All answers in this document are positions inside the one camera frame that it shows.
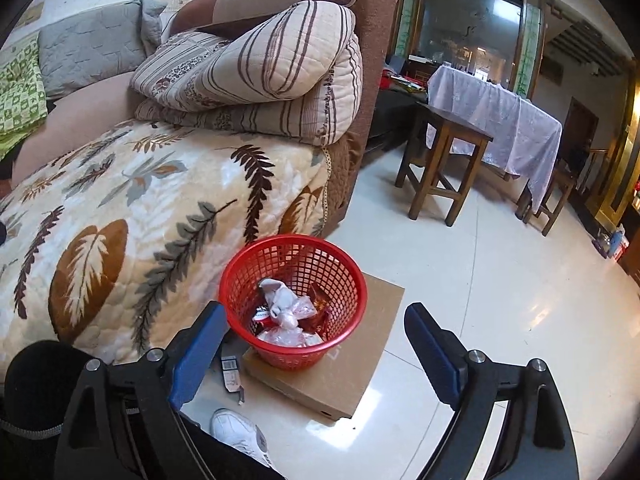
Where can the wooden chair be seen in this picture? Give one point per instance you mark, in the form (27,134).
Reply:
(555,190)

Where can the table with white cloth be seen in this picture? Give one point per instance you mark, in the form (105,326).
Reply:
(500,110)

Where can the small colourful packages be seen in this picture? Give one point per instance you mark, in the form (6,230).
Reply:
(612,245)

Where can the leaf print fleece blanket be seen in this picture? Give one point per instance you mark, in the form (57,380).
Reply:
(125,200)

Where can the dark wooden door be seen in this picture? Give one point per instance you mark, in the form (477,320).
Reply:
(582,120)

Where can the small box on floor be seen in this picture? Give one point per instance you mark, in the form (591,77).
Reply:
(230,367)

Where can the striped floral quilt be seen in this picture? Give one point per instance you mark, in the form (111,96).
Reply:
(260,60)

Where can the white plastic bag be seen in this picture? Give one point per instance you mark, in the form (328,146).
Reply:
(274,291)

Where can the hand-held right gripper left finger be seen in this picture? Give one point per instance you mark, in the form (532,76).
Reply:
(197,355)

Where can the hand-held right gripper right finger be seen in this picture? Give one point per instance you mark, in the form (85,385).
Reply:
(435,355)

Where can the golden wooden cabinet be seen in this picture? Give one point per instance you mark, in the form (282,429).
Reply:
(625,185)

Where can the red mesh basket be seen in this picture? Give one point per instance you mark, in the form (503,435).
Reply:
(300,357)

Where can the red bag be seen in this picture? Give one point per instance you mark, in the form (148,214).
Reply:
(320,305)

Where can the white shoe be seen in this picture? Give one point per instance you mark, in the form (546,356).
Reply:
(235,432)

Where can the dark low table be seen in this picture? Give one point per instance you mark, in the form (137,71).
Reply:
(395,115)

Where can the green checked quilt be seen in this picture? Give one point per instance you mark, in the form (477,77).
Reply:
(20,95)

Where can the wooden stool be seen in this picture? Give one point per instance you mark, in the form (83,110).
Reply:
(450,120)

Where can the grey quilt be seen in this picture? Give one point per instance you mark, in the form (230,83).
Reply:
(90,45)

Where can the flat cardboard box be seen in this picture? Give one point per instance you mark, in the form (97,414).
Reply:
(350,360)

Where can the clear plastic bag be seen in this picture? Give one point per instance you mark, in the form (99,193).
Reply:
(290,335)

